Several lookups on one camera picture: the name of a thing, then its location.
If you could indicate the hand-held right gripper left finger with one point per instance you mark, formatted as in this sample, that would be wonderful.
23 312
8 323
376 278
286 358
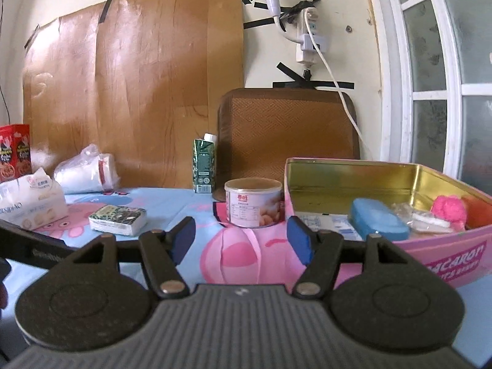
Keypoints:
183 238

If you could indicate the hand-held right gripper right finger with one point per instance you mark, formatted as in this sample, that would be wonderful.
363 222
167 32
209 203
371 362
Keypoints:
300 240

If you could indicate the white and blue wipes packet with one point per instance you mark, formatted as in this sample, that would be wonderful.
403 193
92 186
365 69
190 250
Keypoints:
326 225

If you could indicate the blue oval case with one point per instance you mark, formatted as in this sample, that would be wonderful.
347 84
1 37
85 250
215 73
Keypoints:
378 219

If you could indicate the pink tin box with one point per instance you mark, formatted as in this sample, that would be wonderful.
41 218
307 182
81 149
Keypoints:
442 253

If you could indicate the orange soft item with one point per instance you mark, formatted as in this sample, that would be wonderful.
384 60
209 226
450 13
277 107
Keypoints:
478 207

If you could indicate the large white tissue pack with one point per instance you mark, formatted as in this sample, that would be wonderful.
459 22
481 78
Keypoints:
30 203

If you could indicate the printed cartoon bed sheet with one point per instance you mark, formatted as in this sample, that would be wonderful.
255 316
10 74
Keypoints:
238 255

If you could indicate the pink label can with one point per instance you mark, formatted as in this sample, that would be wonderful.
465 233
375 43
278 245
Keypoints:
251 205

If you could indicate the green and white tissue packet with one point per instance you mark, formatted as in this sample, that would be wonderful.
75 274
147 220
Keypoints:
117 221

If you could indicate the green drink carton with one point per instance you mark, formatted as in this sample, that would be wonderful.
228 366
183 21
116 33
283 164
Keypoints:
203 165

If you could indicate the white plastic bag bundle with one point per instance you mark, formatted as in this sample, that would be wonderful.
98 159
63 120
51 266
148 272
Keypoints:
86 173

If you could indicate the red snack box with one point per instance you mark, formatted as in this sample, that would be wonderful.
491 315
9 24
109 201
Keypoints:
15 153

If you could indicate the brown woven tray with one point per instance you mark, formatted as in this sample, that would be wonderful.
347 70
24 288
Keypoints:
284 130

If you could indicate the clear plastic packet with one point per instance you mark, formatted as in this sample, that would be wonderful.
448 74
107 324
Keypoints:
421 219

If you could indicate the pink fluffy toy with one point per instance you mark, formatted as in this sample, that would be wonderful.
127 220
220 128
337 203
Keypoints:
447 211

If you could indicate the brown cardboard sheet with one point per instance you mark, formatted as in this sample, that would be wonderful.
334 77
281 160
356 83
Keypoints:
134 96

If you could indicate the white plug adapter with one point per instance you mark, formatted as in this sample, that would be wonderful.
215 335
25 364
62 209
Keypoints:
313 42

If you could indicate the white power strip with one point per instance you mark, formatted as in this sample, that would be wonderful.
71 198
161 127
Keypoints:
307 27

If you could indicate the white window frame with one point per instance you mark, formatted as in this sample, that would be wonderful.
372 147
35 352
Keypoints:
449 84

